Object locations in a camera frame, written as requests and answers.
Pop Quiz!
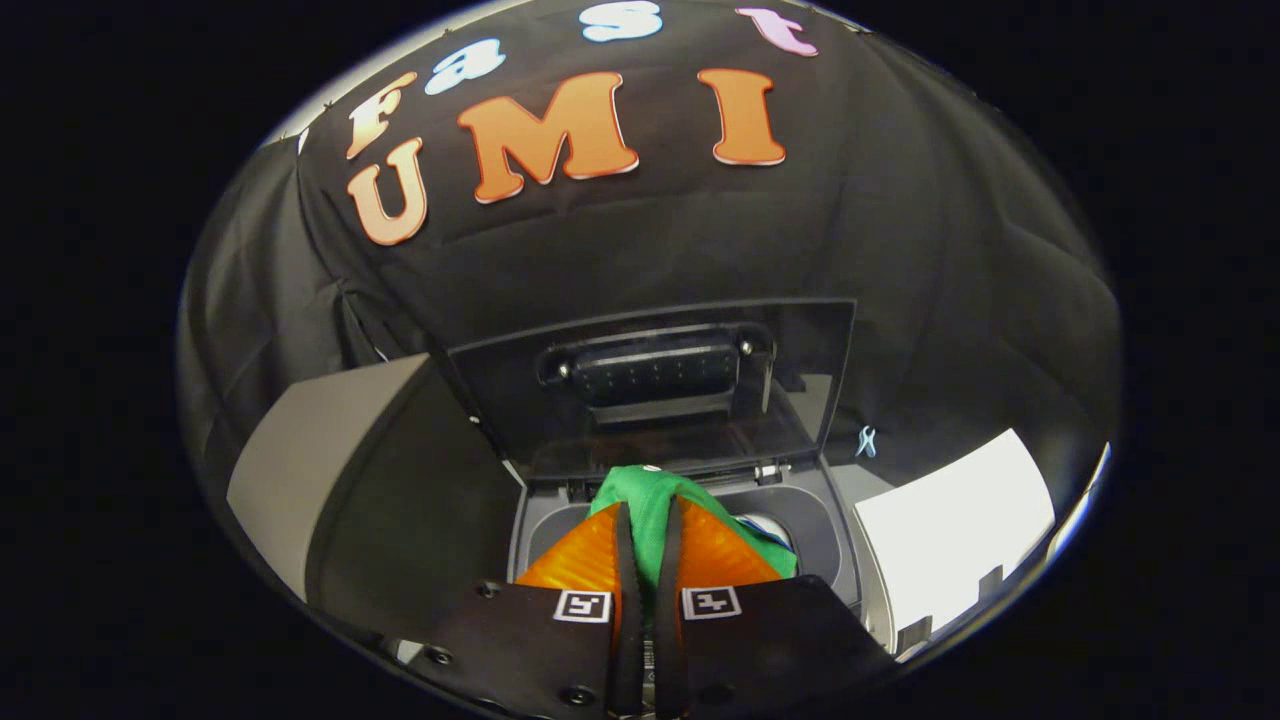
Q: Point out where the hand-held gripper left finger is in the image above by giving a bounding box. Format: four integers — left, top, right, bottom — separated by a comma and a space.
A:
385, 500, 646, 719

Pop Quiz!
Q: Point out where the grey washing machine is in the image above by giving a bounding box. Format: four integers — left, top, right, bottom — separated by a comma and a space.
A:
505, 455, 901, 661

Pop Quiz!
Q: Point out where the white paper sheet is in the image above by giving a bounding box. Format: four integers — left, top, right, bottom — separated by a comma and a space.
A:
855, 430, 1057, 656

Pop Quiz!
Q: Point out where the green garment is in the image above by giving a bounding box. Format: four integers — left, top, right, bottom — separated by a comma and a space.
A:
590, 465, 799, 621

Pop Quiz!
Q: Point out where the black backdrop cloth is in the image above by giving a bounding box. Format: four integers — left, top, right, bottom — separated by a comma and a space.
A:
178, 0, 1123, 601

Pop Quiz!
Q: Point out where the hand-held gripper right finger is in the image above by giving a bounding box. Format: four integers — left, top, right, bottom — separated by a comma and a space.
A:
655, 495, 901, 719

